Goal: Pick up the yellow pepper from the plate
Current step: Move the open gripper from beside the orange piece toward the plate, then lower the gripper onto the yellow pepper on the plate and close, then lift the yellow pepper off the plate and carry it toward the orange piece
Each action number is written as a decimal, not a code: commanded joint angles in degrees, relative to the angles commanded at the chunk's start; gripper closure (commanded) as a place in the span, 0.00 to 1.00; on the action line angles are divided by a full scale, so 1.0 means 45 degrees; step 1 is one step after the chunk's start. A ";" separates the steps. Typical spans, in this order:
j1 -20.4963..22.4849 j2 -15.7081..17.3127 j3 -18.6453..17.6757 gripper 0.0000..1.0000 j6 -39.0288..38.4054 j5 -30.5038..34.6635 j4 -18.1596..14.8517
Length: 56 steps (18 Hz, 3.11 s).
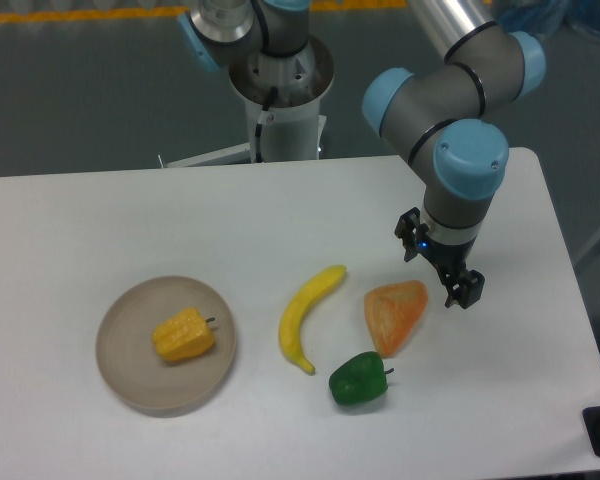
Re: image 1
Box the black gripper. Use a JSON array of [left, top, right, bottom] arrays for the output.
[[394, 208, 484, 309]]

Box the yellow toy bell pepper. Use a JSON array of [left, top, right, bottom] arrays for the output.
[[151, 307, 215, 362]]

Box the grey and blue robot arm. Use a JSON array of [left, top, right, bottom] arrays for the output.
[[178, 1, 546, 308]]

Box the green toy bell pepper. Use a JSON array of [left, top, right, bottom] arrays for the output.
[[328, 351, 394, 406]]

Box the beige round plate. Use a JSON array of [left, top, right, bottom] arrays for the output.
[[95, 276, 237, 417]]

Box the orange toy fruit slice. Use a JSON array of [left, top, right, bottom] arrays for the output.
[[364, 280, 428, 359]]

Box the yellow toy banana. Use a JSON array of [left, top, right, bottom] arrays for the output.
[[278, 265, 347, 375]]

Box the blue plastic bag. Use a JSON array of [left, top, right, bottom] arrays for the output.
[[491, 0, 600, 41]]

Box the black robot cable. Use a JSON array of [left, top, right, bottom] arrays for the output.
[[252, 85, 280, 164]]

